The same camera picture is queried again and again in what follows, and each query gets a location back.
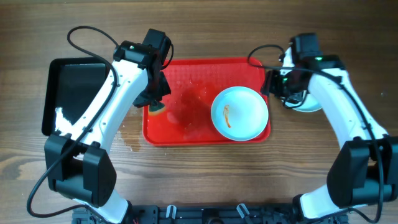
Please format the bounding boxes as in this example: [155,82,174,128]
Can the green and orange sponge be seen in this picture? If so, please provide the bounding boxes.
[148,101,165,116]

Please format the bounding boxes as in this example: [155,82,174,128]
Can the light blue plate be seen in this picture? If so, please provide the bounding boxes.
[210,86,269,141]
[279,46,324,113]

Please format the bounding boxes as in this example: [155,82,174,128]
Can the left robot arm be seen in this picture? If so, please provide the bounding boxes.
[40,29,174,223]

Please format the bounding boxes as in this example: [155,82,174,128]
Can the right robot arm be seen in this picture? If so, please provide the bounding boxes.
[261,33,397,223]

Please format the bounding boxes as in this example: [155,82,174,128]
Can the red plastic tray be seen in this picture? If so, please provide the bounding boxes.
[142,57,266,146]

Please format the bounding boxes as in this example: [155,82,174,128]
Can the black rectangular water tray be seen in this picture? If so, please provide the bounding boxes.
[41,57,109,136]

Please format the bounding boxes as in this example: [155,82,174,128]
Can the right black cable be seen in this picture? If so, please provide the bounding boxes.
[247,44,385,223]

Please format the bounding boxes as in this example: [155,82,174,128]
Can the black cable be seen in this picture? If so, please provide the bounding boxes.
[247,44,385,223]
[26,26,121,218]

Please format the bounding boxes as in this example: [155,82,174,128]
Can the left black cable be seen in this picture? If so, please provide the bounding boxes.
[26,26,121,218]

